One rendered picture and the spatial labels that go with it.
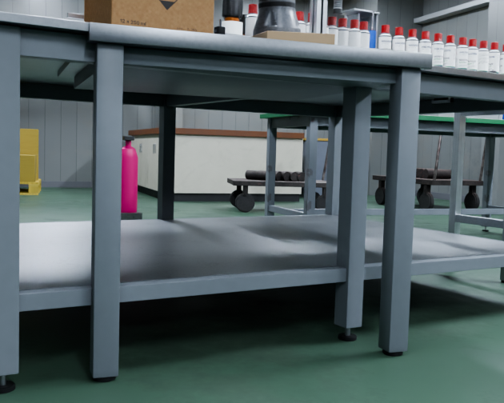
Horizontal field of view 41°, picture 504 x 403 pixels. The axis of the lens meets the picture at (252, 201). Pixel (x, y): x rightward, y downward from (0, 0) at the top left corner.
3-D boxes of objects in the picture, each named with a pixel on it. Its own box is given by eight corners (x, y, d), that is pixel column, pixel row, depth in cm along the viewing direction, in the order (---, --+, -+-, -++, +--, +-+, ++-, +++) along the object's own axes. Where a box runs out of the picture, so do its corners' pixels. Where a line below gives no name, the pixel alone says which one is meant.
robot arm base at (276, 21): (286, 40, 223) (286, 9, 222) (310, 35, 210) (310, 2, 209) (244, 37, 217) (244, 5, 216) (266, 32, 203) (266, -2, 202)
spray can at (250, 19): (253, 62, 251) (254, 6, 250) (261, 61, 247) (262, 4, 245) (241, 61, 248) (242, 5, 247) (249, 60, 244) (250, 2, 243)
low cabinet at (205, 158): (242, 190, 943) (244, 134, 937) (302, 201, 757) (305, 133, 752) (127, 189, 887) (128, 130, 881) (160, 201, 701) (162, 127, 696)
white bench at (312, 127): (486, 229, 523) (492, 125, 517) (562, 243, 453) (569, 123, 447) (256, 233, 457) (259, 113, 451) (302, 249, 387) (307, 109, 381)
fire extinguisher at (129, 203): (131, 221, 506) (133, 136, 502) (100, 218, 518) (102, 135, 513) (151, 218, 531) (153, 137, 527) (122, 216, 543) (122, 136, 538)
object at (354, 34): (353, 73, 274) (354, 21, 272) (362, 72, 270) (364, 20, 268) (343, 72, 271) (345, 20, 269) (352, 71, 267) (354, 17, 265)
